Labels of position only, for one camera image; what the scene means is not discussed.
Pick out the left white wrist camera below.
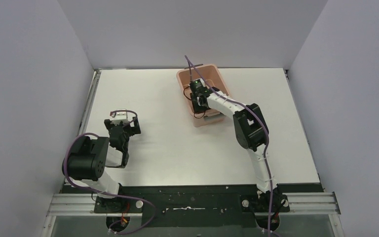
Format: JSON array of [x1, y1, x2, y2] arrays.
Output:
[[110, 110, 128, 123]]

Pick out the aluminium rail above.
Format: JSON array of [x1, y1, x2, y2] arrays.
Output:
[[78, 69, 101, 135], [47, 193, 341, 217]]

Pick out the pink plastic bin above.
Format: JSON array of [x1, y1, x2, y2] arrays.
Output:
[[176, 64, 230, 127]]

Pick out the aluminium front rail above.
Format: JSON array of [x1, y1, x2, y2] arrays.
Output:
[[47, 193, 341, 217]]

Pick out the left side aluminium rail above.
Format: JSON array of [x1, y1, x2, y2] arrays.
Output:
[[78, 69, 101, 135]]

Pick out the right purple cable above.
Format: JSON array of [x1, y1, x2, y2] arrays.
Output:
[[184, 55, 275, 237]]

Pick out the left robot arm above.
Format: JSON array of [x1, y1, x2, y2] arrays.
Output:
[[62, 113, 141, 213]]

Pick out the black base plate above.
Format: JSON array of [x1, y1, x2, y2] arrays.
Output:
[[60, 184, 324, 230]]

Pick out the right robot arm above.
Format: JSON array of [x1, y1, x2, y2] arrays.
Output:
[[189, 79, 290, 214]]

